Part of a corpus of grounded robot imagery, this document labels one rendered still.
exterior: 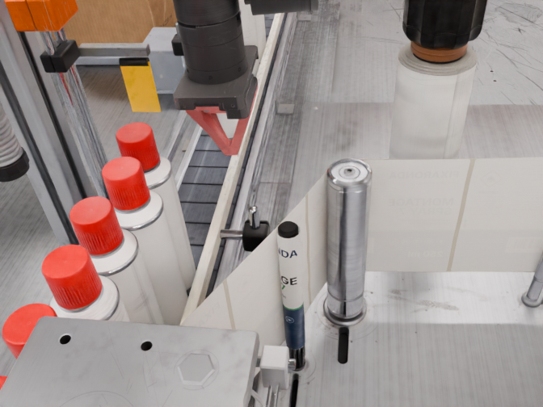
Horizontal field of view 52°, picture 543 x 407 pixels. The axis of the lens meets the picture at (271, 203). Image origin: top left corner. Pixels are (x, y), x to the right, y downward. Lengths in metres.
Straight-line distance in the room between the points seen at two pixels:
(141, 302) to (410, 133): 0.36
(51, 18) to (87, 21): 0.73
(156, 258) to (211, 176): 0.29
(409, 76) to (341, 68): 0.50
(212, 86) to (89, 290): 0.22
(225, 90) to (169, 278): 0.18
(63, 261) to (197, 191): 0.37
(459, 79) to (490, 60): 0.54
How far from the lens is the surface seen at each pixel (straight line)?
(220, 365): 0.25
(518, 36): 1.28
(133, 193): 0.47
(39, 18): 0.53
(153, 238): 0.50
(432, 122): 0.65
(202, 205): 0.73
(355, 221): 0.48
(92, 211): 0.44
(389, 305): 0.61
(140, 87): 0.56
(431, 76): 0.62
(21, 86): 0.60
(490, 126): 0.88
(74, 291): 0.41
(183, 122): 0.75
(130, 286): 0.47
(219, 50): 0.51
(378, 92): 1.04
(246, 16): 0.93
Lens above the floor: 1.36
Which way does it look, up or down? 42 degrees down
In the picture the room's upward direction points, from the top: 5 degrees counter-clockwise
